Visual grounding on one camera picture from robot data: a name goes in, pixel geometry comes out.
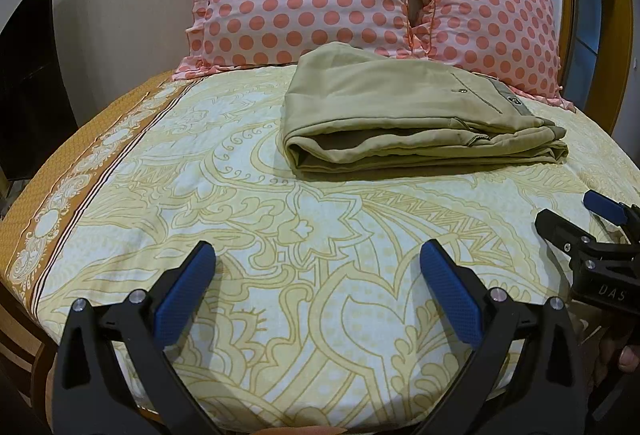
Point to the khaki pants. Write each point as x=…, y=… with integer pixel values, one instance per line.
x=400, y=115

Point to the wooden bed frame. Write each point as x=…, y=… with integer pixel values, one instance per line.
x=20, y=340

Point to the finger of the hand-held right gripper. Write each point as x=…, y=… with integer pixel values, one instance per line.
x=607, y=209
x=556, y=226

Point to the person's right hand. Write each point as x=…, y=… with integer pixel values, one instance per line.
x=629, y=357

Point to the yellow patterned bed sheet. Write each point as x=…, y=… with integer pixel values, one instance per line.
x=300, y=240

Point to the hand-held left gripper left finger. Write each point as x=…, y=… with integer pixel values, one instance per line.
x=182, y=300

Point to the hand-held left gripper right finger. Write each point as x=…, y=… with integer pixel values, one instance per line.
x=450, y=295

